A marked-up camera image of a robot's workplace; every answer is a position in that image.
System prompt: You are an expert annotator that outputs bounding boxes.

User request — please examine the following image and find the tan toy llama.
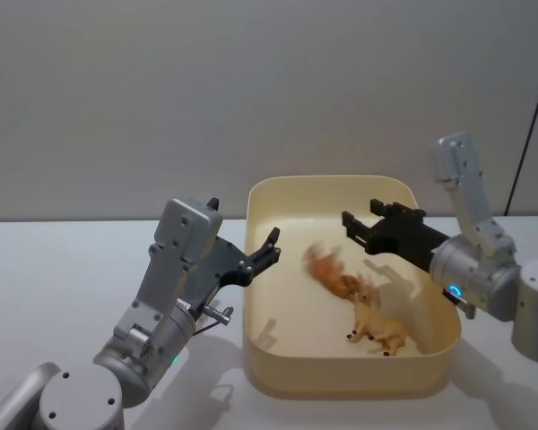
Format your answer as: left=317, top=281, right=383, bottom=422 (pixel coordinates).
left=344, top=288, right=408, bottom=357

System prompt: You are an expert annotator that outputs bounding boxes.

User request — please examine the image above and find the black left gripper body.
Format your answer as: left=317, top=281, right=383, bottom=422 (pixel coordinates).
left=183, top=235, right=256, bottom=315

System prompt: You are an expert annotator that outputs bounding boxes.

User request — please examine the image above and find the cream plastic tray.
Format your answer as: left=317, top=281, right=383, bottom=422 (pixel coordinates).
left=241, top=175, right=463, bottom=401

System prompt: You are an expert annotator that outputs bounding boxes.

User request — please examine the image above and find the orange striped toy tiger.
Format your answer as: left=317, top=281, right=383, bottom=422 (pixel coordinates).
left=300, top=241, right=377, bottom=310

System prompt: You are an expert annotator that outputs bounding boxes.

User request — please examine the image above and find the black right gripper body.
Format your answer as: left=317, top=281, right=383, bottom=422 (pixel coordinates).
left=367, top=202, right=452, bottom=273

